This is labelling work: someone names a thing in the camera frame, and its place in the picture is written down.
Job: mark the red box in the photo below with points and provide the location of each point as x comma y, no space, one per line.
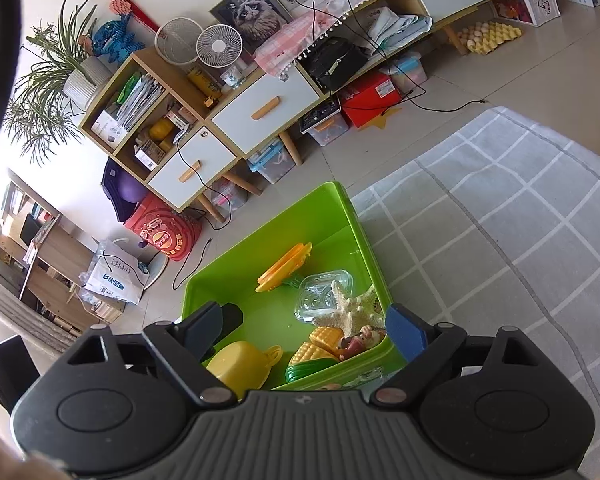
368,97

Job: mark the clear plastic container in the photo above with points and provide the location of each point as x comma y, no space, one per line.
315,296

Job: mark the blue Stitch plush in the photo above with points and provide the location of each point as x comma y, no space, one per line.
114,41

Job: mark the grey checked tablecloth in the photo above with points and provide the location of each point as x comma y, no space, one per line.
499,224

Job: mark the brown figurine toy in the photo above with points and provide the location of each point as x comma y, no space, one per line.
368,337

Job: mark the white fan front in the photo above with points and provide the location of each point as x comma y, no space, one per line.
219,46

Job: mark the white fan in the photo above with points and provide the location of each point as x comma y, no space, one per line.
176,41
219,46

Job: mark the yellow egg tray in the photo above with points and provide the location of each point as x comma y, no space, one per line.
483,38

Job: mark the wooden desk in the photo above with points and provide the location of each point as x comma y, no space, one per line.
41,264

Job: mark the white paper bag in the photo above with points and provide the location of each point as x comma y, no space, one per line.
115,274

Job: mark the wooden TV cabinet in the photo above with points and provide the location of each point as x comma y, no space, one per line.
261,110

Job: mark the yellow toy lid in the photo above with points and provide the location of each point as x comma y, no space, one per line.
282,272

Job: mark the yellow toy corn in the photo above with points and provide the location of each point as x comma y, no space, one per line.
321,351

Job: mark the red snack bucket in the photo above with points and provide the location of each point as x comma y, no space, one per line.
163,228

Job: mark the black bag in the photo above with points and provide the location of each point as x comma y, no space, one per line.
333,61

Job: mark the white fan rear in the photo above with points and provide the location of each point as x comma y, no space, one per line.
176,41

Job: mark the white toy box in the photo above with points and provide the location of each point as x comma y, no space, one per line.
529,12

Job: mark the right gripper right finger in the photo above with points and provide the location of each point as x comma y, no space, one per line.
428,350

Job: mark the yellow toy pot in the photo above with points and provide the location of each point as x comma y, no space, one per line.
241,366

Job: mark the white starfish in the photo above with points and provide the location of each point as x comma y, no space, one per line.
352,313

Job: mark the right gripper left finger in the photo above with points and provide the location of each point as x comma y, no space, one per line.
179,348

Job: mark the potted green plant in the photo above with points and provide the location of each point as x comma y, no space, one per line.
59,86

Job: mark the framed cat picture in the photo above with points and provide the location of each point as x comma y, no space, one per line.
255,20

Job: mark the pink lace cloth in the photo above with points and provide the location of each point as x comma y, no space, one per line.
297,38

